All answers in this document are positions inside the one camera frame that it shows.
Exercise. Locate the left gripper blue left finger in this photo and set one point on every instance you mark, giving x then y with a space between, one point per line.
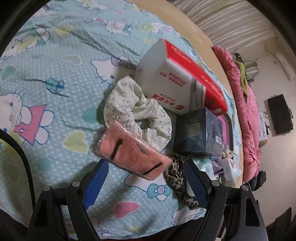
92 183

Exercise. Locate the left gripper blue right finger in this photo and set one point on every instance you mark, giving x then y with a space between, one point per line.
198 181

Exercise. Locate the leopard print scrunchie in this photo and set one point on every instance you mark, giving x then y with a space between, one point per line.
175 178

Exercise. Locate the green floral tissue pack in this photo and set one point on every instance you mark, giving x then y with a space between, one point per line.
206 166
231 172

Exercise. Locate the beige plush bear purple bow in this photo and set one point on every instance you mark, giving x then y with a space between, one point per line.
227 154

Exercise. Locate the pink towel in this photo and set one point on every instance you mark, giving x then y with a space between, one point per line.
123 148

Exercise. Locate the white floral scrunchie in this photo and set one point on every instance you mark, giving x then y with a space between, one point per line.
143 116

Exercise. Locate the dark blue small box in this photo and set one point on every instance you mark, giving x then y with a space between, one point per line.
199 133

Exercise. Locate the dark shallow box tray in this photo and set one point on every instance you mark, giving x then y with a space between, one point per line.
227 131

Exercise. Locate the dark clothes pile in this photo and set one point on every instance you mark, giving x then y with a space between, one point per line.
257 181

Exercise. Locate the pink quilt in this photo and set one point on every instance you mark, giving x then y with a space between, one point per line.
248 112

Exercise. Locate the white drawer cabinet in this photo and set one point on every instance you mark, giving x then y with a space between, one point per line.
262 129

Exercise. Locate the black television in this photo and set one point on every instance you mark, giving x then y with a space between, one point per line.
280 114

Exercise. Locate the red white tissue box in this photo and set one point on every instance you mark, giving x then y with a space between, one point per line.
176 82

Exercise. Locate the hello kitty blue cloth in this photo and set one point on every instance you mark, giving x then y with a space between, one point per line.
56 75

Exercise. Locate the green garment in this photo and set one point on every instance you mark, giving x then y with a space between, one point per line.
243 80

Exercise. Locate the white air conditioner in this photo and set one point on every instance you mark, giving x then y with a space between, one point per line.
286 66

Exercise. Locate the white curtain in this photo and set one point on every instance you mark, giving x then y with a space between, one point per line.
230 24

